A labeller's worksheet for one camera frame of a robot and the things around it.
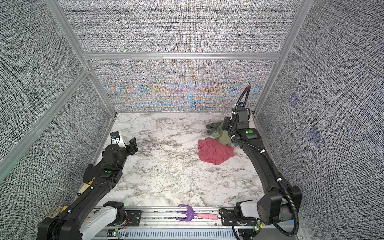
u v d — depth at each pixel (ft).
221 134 2.81
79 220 1.44
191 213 2.41
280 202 1.28
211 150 3.11
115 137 2.27
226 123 2.30
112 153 1.96
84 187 2.73
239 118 1.87
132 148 2.41
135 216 2.42
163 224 2.40
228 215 2.43
